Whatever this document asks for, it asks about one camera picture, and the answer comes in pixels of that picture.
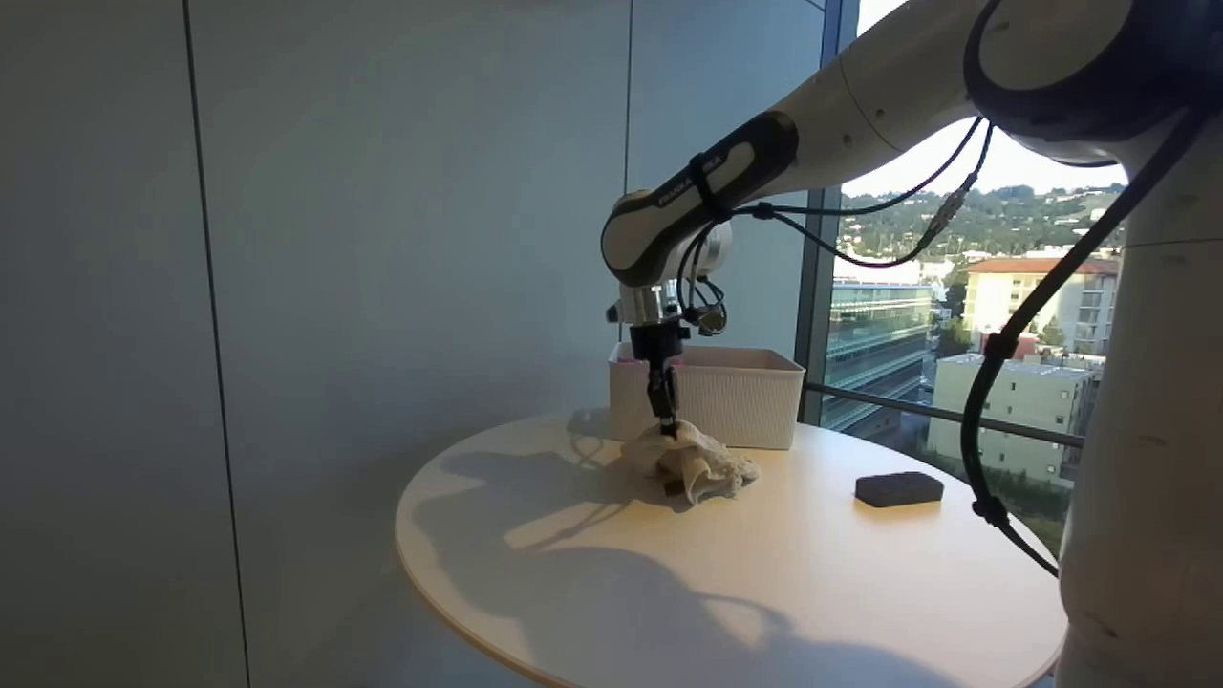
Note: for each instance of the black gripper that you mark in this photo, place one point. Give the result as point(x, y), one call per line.
point(659, 346)

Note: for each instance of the white frayed towel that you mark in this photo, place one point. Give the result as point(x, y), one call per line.
point(687, 462)

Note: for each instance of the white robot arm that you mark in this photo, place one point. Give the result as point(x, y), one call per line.
point(1082, 83)

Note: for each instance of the white plastic storage box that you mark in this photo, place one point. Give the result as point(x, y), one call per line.
point(741, 396)

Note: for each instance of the black rectangular block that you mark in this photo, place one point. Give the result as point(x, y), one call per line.
point(905, 487)

